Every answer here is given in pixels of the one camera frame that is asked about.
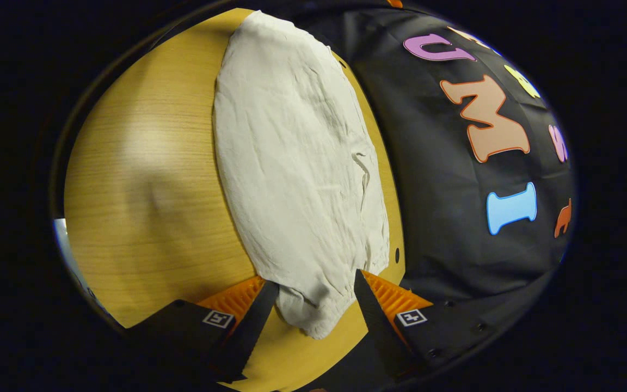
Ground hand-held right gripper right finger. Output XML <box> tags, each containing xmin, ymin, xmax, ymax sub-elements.
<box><xmin>353</xmin><ymin>269</ymin><xmax>505</xmax><ymax>382</ymax></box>

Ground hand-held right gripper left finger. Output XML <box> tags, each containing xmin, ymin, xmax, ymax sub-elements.
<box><xmin>123</xmin><ymin>275</ymin><xmax>280</xmax><ymax>384</ymax></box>

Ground white jeans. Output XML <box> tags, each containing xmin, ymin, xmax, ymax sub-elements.
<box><xmin>213</xmin><ymin>10</ymin><xmax>390</xmax><ymax>341</ymax></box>

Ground black backdrop cloth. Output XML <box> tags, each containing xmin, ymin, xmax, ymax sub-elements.
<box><xmin>292</xmin><ymin>0</ymin><xmax>578</xmax><ymax>308</ymax></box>

